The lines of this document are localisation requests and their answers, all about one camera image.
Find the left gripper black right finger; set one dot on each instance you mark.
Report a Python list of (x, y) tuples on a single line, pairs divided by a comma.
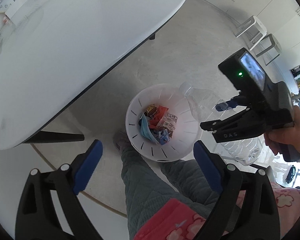
[(212, 174)]

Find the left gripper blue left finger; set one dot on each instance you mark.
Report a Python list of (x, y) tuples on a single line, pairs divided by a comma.
[(84, 165)]

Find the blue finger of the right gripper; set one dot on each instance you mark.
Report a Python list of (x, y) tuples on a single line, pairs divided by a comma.
[(214, 124), (227, 105)]

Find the clear plastic water bottle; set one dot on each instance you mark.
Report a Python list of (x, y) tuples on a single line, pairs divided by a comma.
[(202, 105)]

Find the clear plastic snack bag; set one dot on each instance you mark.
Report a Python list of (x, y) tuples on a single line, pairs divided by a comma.
[(169, 122)]

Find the blue crushed milk carton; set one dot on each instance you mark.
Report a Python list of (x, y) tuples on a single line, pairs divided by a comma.
[(162, 136)]

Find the red paper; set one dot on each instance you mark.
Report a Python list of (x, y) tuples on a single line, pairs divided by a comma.
[(158, 115)]

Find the blue face mask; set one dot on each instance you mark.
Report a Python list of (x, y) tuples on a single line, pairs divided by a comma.
[(144, 129)]

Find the brown snack wrapper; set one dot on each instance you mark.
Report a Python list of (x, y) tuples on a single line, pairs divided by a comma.
[(150, 111)]

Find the white trash bin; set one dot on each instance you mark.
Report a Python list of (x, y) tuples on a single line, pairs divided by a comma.
[(187, 130)]

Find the person's right hand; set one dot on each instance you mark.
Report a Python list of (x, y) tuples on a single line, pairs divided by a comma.
[(288, 136)]

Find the black table leg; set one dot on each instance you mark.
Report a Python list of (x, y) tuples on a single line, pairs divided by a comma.
[(44, 137)]

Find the grey step stool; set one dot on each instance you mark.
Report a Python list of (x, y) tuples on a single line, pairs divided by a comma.
[(274, 44)]

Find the grey quilted trouser leg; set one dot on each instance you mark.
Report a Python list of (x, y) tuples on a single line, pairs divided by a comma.
[(159, 210)]

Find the white step stool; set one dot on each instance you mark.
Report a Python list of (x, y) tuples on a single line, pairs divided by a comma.
[(255, 27)]

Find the white drawer cabinet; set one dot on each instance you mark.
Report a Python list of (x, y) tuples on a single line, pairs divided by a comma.
[(274, 14)]

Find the white card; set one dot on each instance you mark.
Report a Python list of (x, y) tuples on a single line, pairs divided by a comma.
[(14, 8)]

